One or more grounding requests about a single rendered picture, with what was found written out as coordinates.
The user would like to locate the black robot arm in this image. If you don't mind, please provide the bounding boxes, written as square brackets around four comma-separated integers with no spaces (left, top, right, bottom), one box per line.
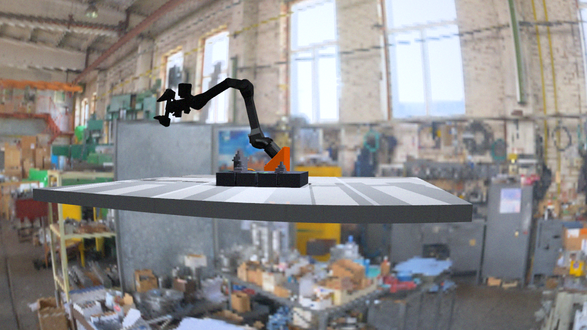
[172,78,281,158]

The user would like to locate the grey micro servo with orange cable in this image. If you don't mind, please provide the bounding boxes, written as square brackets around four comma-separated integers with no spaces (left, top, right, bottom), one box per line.
[232,151,255,171]

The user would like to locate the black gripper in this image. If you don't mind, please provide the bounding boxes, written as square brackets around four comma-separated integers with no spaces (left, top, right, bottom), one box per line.
[154,88,179,127]

